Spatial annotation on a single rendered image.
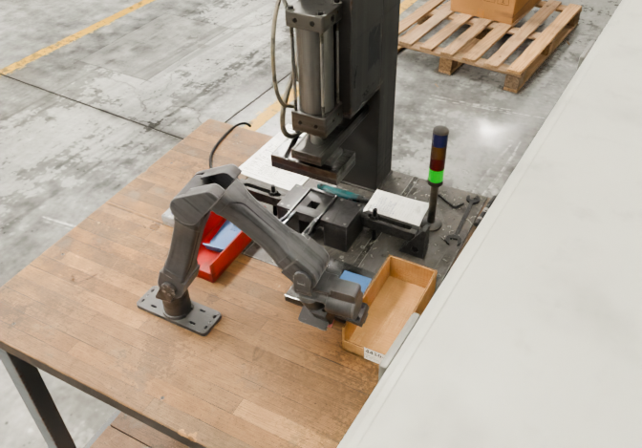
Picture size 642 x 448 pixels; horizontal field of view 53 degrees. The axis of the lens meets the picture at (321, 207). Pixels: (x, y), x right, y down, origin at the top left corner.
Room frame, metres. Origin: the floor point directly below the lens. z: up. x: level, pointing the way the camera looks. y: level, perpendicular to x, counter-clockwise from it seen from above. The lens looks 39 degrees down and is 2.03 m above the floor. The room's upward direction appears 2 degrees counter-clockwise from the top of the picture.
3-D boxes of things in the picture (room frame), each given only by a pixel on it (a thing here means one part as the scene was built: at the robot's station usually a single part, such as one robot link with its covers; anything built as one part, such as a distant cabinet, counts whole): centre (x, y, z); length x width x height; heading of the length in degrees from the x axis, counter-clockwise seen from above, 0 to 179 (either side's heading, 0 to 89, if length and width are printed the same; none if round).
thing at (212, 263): (1.23, 0.26, 0.93); 0.25 x 0.12 x 0.06; 151
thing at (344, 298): (0.87, -0.01, 1.12); 0.12 x 0.09 x 0.12; 67
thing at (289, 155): (1.35, -0.02, 1.22); 0.26 x 0.18 x 0.30; 151
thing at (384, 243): (1.34, -0.06, 0.88); 0.65 x 0.50 x 0.03; 61
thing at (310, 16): (1.28, 0.01, 1.37); 0.11 x 0.09 x 0.30; 61
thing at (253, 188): (1.37, 0.16, 0.95); 0.15 x 0.03 x 0.10; 61
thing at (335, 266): (1.06, -0.02, 0.91); 0.17 x 0.16 x 0.02; 61
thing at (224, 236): (1.26, 0.24, 0.92); 0.15 x 0.07 x 0.03; 158
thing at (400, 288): (0.97, -0.15, 0.93); 0.25 x 0.13 x 0.08; 151
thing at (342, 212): (1.28, 0.00, 0.98); 0.20 x 0.10 x 0.01; 61
